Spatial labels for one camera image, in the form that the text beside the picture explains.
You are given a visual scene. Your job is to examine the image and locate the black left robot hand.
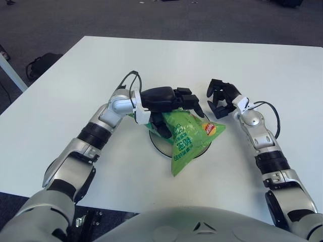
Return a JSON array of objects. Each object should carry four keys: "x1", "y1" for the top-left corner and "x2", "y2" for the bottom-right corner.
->
[{"x1": 140, "y1": 86, "x2": 205, "y2": 139}]

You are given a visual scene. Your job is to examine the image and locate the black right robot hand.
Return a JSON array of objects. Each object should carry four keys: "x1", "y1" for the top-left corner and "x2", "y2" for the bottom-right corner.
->
[{"x1": 206, "y1": 78, "x2": 239, "y2": 119}]

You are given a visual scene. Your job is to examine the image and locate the green snack bag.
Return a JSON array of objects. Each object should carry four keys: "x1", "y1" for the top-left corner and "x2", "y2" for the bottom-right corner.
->
[{"x1": 127, "y1": 108, "x2": 227, "y2": 177}]

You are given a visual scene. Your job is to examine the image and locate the white plate black rim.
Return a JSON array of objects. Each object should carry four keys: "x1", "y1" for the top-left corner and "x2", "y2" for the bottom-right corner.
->
[{"x1": 148, "y1": 112, "x2": 212, "y2": 159}]

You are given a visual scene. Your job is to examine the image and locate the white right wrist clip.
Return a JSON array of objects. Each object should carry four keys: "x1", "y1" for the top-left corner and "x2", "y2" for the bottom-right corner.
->
[{"x1": 232, "y1": 95, "x2": 253, "y2": 113}]

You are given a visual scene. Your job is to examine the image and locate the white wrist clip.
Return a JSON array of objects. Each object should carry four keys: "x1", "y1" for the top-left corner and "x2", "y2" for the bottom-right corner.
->
[
  {"x1": 132, "y1": 89, "x2": 152, "y2": 126},
  {"x1": 232, "y1": 95, "x2": 253, "y2": 113}
]

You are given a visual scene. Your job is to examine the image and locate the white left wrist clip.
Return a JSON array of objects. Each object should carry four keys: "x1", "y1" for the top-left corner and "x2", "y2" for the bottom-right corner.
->
[{"x1": 132, "y1": 89, "x2": 152, "y2": 126}]

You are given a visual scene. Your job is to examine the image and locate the large dark floor object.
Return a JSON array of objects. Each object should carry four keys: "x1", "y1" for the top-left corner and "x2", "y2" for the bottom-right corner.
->
[{"x1": 271, "y1": 0, "x2": 303, "y2": 8}]

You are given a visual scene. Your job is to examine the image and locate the black bag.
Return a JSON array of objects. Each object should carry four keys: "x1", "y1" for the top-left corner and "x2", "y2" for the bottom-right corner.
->
[{"x1": 25, "y1": 52, "x2": 64, "y2": 81}]

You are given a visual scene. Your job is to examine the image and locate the grey robot torso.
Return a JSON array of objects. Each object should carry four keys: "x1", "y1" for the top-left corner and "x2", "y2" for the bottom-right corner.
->
[{"x1": 94, "y1": 205, "x2": 308, "y2": 242}]

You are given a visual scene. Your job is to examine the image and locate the white table leg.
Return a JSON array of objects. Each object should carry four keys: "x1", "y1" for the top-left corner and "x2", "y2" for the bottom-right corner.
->
[{"x1": 0, "y1": 54, "x2": 28, "y2": 93}]

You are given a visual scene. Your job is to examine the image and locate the dark object with red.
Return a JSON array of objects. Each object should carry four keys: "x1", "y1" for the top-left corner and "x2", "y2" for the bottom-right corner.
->
[{"x1": 0, "y1": 44, "x2": 11, "y2": 61}]

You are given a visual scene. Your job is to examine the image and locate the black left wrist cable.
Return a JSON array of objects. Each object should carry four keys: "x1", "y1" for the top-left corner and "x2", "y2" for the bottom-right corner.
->
[{"x1": 118, "y1": 70, "x2": 142, "y2": 106}]

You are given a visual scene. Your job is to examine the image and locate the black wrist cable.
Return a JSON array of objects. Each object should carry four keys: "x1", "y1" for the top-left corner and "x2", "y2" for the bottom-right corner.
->
[
  {"x1": 118, "y1": 70, "x2": 142, "y2": 106},
  {"x1": 248, "y1": 101, "x2": 281, "y2": 139}
]

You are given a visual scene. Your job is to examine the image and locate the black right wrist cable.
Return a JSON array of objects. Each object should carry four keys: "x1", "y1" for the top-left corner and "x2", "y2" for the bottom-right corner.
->
[{"x1": 248, "y1": 101, "x2": 281, "y2": 139}]

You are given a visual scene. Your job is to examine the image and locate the black metal stand bracket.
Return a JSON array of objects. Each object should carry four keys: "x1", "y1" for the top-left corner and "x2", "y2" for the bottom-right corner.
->
[{"x1": 74, "y1": 210, "x2": 103, "y2": 231}]

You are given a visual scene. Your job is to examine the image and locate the thin black floor cable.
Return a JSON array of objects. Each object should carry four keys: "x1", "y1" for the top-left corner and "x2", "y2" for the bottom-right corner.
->
[{"x1": 0, "y1": 82, "x2": 12, "y2": 103}]

